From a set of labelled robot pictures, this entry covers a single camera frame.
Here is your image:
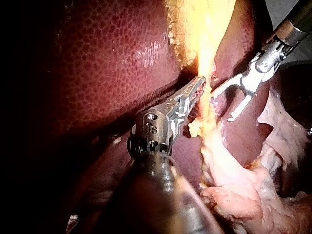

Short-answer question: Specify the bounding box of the left arm instrument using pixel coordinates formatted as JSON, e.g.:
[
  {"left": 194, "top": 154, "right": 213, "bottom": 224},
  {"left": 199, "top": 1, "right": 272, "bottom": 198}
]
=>
[{"left": 126, "top": 109, "right": 174, "bottom": 157}]

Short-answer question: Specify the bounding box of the right arm instrument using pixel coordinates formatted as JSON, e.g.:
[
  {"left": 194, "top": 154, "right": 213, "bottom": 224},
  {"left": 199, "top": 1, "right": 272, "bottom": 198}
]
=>
[{"left": 253, "top": 26, "right": 311, "bottom": 85}]

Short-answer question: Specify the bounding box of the left arm instrument jaw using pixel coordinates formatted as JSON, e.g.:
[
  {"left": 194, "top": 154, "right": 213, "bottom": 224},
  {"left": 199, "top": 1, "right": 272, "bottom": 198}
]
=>
[
  {"left": 166, "top": 76, "right": 207, "bottom": 115},
  {"left": 170, "top": 80, "right": 207, "bottom": 144}
]

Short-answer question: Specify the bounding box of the right arm instrument jaw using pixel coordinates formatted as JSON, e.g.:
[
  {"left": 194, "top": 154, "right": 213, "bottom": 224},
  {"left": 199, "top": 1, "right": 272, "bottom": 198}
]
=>
[
  {"left": 226, "top": 73, "right": 265, "bottom": 122},
  {"left": 210, "top": 62, "right": 259, "bottom": 98}
]

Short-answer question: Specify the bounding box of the gallbladder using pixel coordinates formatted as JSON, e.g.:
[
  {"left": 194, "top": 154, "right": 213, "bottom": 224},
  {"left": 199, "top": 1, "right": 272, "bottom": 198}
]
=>
[{"left": 164, "top": 0, "right": 235, "bottom": 138}]

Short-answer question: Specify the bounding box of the dark red liver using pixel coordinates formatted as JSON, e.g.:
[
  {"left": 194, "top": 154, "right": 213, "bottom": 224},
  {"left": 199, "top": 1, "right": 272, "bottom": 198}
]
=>
[{"left": 43, "top": 0, "right": 312, "bottom": 220}]

